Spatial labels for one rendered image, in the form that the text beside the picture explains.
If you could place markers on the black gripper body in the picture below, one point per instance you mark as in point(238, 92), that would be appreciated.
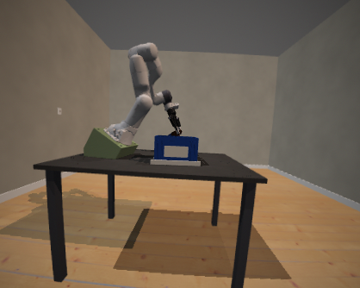
point(171, 112)

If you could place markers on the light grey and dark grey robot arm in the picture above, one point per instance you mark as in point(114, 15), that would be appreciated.
point(125, 131)

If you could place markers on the brown glass bottle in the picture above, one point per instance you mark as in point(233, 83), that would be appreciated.
point(174, 133)

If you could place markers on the dark blue divided crate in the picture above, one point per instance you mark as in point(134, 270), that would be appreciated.
point(168, 147)

